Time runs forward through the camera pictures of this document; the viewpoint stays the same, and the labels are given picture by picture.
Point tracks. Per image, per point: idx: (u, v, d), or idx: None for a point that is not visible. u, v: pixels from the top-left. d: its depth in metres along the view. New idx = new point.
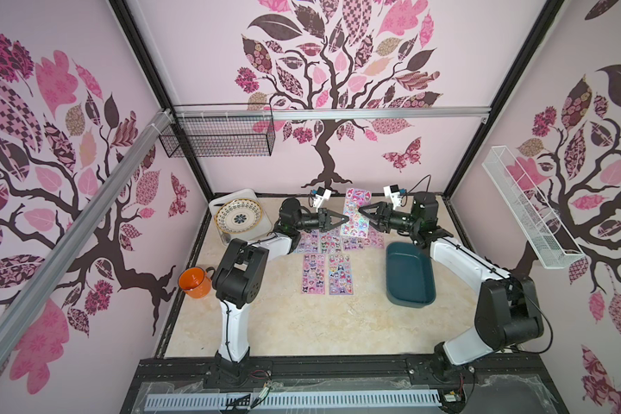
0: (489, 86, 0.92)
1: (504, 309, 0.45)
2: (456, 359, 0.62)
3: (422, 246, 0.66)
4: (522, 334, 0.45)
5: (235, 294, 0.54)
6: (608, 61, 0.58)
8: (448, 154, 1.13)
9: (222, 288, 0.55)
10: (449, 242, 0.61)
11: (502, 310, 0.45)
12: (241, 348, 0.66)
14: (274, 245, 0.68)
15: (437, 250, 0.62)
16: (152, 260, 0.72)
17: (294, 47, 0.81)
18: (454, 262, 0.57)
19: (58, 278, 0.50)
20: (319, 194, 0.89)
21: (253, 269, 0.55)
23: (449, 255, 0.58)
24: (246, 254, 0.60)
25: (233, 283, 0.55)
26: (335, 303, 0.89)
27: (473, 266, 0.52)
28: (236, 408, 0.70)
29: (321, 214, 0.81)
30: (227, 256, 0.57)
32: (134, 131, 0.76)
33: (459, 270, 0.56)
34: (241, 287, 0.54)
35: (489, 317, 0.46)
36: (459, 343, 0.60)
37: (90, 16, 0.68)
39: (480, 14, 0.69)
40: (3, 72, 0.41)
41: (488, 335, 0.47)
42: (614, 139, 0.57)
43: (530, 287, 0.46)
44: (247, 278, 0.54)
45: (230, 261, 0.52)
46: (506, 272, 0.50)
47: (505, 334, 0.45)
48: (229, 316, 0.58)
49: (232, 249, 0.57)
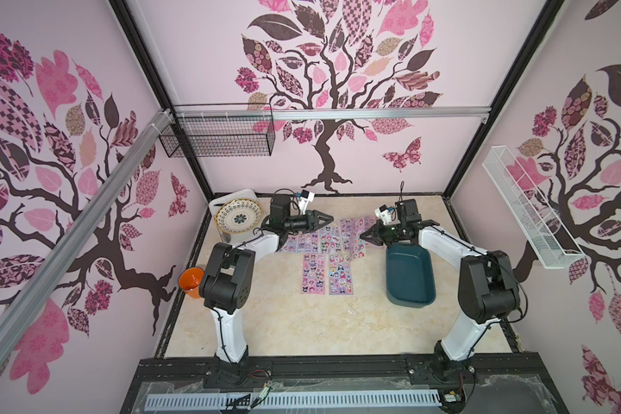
0: (489, 85, 0.92)
1: (482, 281, 0.49)
2: (454, 352, 0.63)
3: (411, 235, 0.71)
4: (498, 301, 0.49)
5: (225, 299, 0.52)
6: (608, 60, 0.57)
8: (448, 154, 1.13)
9: (211, 296, 0.53)
10: (435, 228, 0.66)
11: (481, 283, 0.49)
12: (240, 348, 0.66)
14: (261, 244, 0.65)
15: (423, 238, 0.67)
16: (152, 260, 0.72)
17: (294, 47, 0.81)
18: (441, 245, 0.61)
19: (57, 278, 0.50)
20: (304, 197, 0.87)
21: (240, 272, 0.53)
23: (435, 240, 0.63)
24: (232, 258, 0.57)
25: (221, 287, 0.53)
26: (335, 303, 0.89)
27: (454, 246, 0.57)
28: (236, 408, 0.70)
29: (310, 216, 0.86)
30: (211, 262, 0.54)
32: (134, 131, 0.76)
33: (445, 254, 0.60)
34: (230, 292, 0.52)
35: (469, 291, 0.50)
36: (454, 334, 0.62)
37: (90, 16, 0.68)
39: (480, 13, 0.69)
40: (3, 72, 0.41)
41: (469, 310, 0.51)
42: (614, 139, 0.57)
43: (505, 260, 0.50)
44: (235, 282, 0.52)
45: (216, 267, 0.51)
46: (484, 250, 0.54)
47: (486, 305, 0.49)
48: (222, 323, 0.56)
49: (216, 254, 0.54)
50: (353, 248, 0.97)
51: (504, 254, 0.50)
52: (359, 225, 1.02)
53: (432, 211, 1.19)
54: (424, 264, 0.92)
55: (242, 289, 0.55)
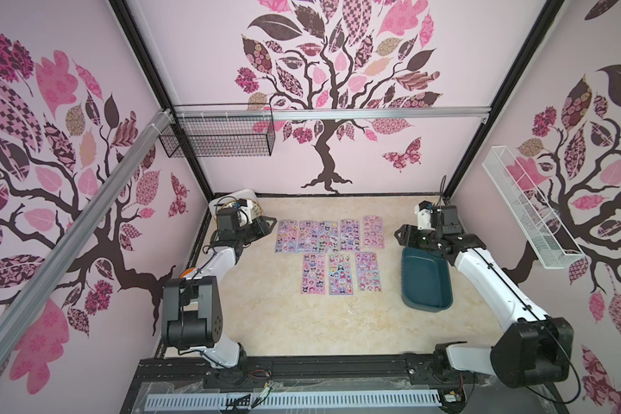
0: (490, 85, 0.91)
1: (530, 353, 0.40)
2: (456, 361, 0.62)
3: (448, 250, 0.59)
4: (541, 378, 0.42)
5: (200, 337, 0.45)
6: (607, 61, 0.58)
8: (448, 153, 1.13)
9: (182, 341, 0.45)
10: (481, 259, 0.53)
11: (527, 354, 0.40)
12: (234, 354, 0.65)
14: (218, 265, 0.59)
15: (467, 269, 0.55)
16: (152, 260, 0.72)
17: (294, 47, 0.81)
18: (483, 282, 0.51)
19: (57, 278, 0.50)
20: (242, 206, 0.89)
21: (205, 304, 0.46)
23: (479, 274, 0.52)
24: (191, 291, 0.50)
25: (189, 325, 0.46)
26: (335, 303, 0.89)
27: (504, 297, 0.46)
28: (236, 408, 0.70)
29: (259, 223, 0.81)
30: (168, 306, 0.46)
32: (134, 131, 0.76)
33: (486, 292, 0.50)
34: (203, 329, 0.46)
35: (509, 357, 0.43)
36: (465, 354, 0.59)
37: (90, 16, 0.68)
39: (480, 11, 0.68)
40: (3, 72, 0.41)
41: (501, 362, 0.45)
42: (614, 139, 0.57)
43: (567, 335, 0.40)
44: (203, 316, 0.46)
45: (175, 309, 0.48)
46: (542, 314, 0.43)
47: (523, 375, 0.41)
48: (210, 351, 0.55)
49: (172, 297, 0.46)
50: (367, 282, 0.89)
51: (568, 328, 0.41)
52: (373, 261, 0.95)
53: None
54: (442, 271, 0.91)
55: (214, 321, 0.49)
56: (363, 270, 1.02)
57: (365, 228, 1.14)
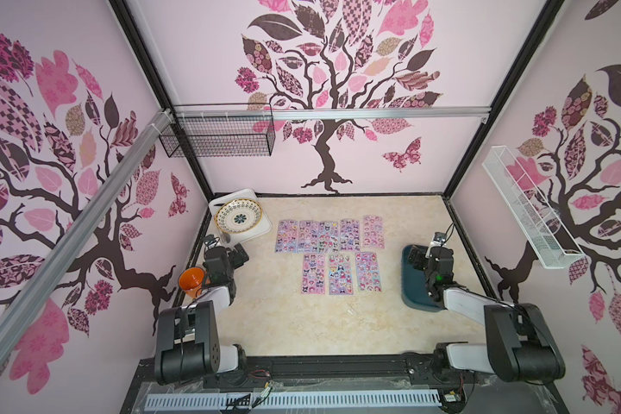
0: (490, 85, 0.91)
1: (509, 334, 0.45)
2: (457, 360, 0.62)
3: (436, 297, 0.69)
4: (534, 361, 0.43)
5: (197, 368, 0.43)
6: (608, 60, 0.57)
8: (448, 153, 1.13)
9: (178, 372, 0.42)
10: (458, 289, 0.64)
11: (506, 333, 0.45)
12: (234, 357, 0.65)
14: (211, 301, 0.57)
15: (450, 299, 0.64)
16: (152, 260, 0.72)
17: (294, 47, 0.81)
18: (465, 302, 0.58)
19: (57, 278, 0.50)
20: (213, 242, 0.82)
21: (202, 333, 0.45)
23: (460, 297, 0.60)
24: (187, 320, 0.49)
25: (187, 358, 0.43)
26: (335, 303, 0.89)
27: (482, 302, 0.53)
28: (236, 408, 0.70)
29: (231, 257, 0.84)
30: (164, 335, 0.44)
32: (134, 131, 0.76)
33: (470, 312, 0.56)
34: (201, 357, 0.43)
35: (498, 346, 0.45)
36: (467, 354, 0.58)
37: (90, 16, 0.68)
39: (480, 10, 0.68)
40: (3, 72, 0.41)
41: (500, 368, 0.44)
42: (614, 139, 0.57)
43: (535, 313, 0.46)
44: (202, 342, 0.44)
45: (171, 338, 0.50)
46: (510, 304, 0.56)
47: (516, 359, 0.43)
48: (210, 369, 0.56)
49: (168, 324, 0.45)
50: (367, 281, 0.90)
51: (535, 309, 0.47)
52: (372, 261, 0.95)
53: (432, 211, 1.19)
54: None
55: (211, 348, 0.47)
56: (363, 270, 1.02)
57: (365, 228, 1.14)
